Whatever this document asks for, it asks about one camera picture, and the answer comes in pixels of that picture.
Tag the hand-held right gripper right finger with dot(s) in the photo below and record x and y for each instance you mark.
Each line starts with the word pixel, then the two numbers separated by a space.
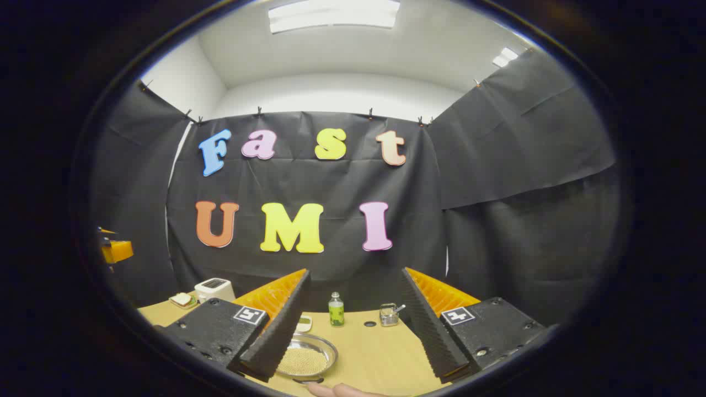
pixel 427 331

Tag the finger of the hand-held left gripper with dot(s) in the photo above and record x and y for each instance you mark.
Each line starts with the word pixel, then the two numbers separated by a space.
pixel 117 252

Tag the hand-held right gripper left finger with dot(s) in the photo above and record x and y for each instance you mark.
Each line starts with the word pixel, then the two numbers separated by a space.
pixel 281 325

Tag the stainless steel pot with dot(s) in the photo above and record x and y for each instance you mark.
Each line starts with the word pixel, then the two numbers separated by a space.
pixel 325 347

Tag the divided dish of beans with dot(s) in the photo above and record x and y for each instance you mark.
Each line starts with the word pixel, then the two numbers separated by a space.
pixel 304 324

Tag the metal spoon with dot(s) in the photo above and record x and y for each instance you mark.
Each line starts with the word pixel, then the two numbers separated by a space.
pixel 400 308

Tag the metal mesh utensil holder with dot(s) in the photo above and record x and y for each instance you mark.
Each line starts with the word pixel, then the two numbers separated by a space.
pixel 388 317

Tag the pile of soybeans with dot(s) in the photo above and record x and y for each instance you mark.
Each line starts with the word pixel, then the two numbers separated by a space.
pixel 303 361

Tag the green bottle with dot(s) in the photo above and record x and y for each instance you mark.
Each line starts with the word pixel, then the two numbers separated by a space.
pixel 336 313

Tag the white toaster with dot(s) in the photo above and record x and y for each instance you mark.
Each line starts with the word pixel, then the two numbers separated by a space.
pixel 214 289

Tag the sandwich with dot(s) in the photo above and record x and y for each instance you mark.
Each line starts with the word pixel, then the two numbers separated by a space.
pixel 180 299

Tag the small white plate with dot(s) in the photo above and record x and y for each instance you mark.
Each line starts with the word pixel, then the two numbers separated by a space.
pixel 190 304

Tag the small ceiling light panel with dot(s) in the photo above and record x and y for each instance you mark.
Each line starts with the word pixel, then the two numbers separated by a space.
pixel 506 57

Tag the large ceiling light panel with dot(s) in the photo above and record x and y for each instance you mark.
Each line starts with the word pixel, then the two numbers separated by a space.
pixel 333 15

